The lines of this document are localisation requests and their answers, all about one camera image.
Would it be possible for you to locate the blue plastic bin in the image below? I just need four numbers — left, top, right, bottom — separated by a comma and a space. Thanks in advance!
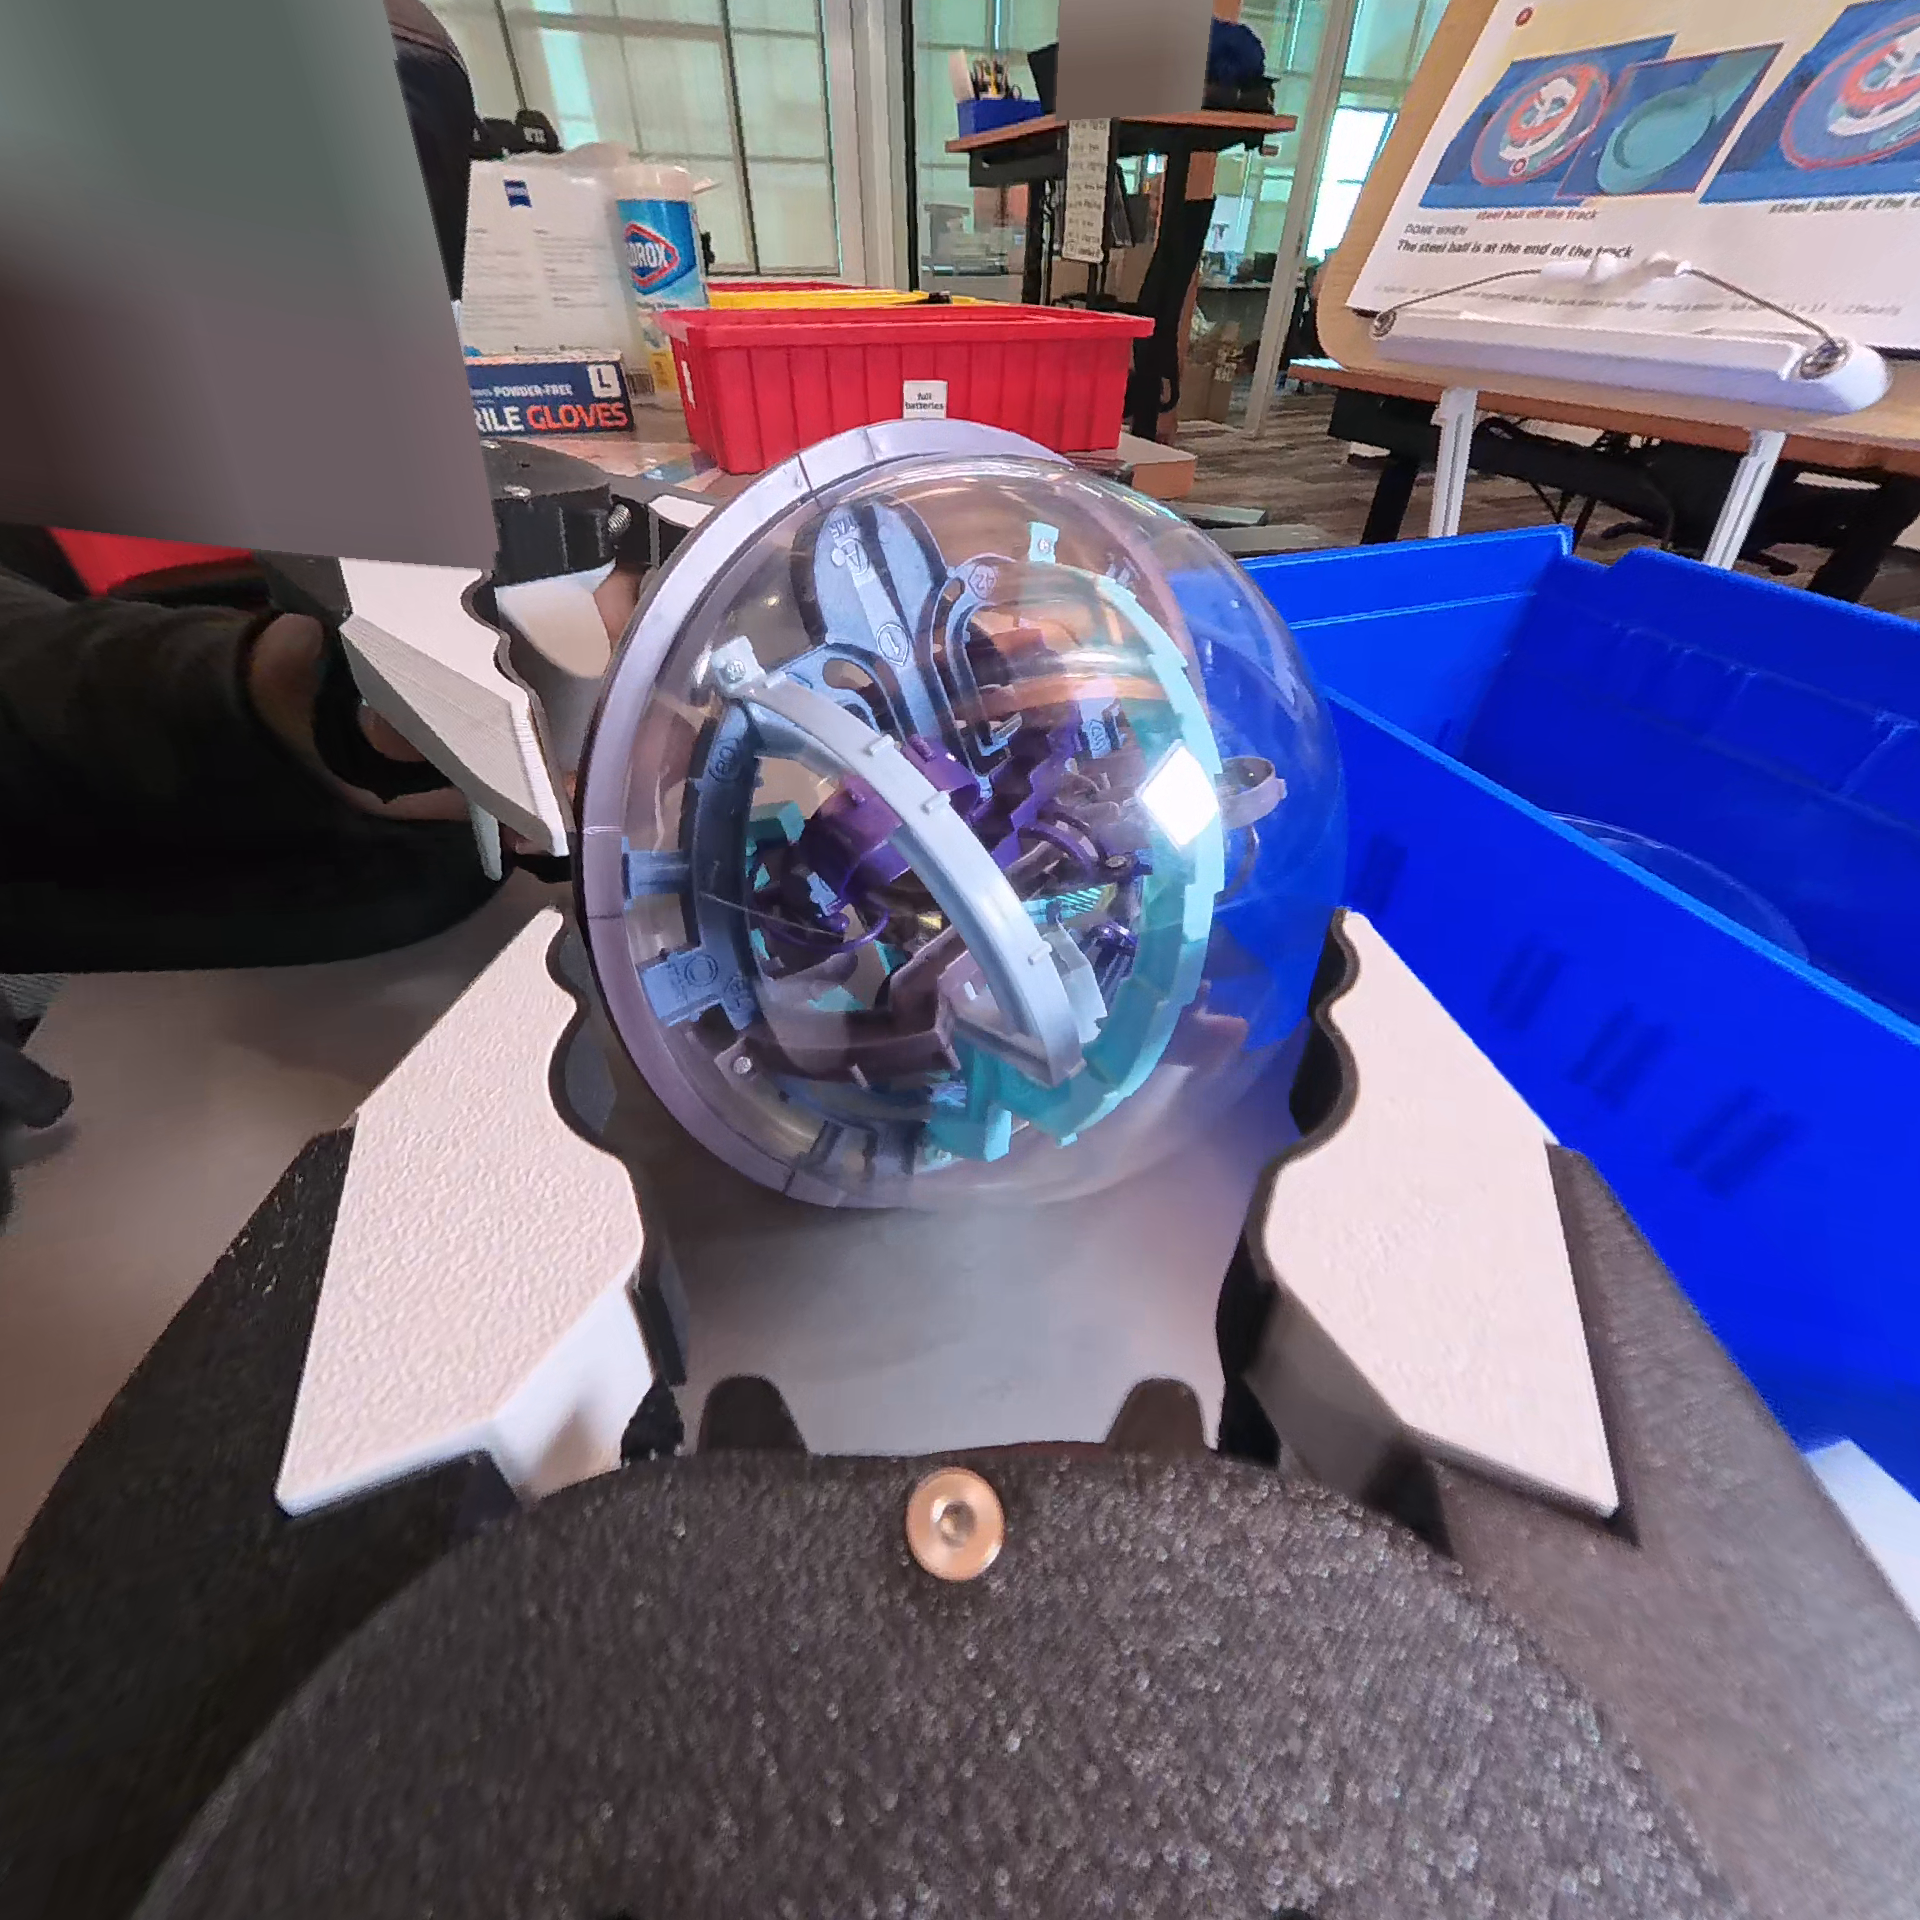
1237, 526, 1920, 1498

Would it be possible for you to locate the white wipes canister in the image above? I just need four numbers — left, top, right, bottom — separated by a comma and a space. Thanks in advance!
611, 187, 707, 318

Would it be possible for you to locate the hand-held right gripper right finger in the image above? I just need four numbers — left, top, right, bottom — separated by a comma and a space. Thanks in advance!
1225, 917, 1623, 1517

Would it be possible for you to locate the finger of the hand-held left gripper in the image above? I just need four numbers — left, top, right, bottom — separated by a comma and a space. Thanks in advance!
336, 555, 571, 881
490, 555, 648, 781

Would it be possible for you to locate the blue glove box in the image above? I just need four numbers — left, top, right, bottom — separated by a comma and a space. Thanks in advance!
466, 355, 641, 445

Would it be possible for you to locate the clear plastic maze ball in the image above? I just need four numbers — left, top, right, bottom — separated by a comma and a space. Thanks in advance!
571, 420, 1345, 1211

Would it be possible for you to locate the person's left hand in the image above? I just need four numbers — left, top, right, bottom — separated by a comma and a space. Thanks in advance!
240, 586, 483, 827

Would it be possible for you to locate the person's left forearm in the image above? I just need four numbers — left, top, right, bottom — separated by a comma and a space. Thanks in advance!
0, 542, 513, 975

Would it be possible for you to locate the red plastic bin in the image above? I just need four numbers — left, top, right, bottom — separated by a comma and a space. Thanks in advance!
661, 294, 1157, 475

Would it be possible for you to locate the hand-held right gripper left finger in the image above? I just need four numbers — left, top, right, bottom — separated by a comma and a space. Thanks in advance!
277, 910, 694, 1517

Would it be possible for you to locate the clear plastic ball stand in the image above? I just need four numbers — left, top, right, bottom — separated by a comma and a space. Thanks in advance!
1545, 817, 1817, 962

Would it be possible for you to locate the wooden instruction board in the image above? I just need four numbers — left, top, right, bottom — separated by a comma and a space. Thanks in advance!
1322, 0, 1920, 483

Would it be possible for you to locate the yellow plastic bin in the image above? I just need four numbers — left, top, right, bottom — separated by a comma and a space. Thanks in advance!
707, 276, 933, 314

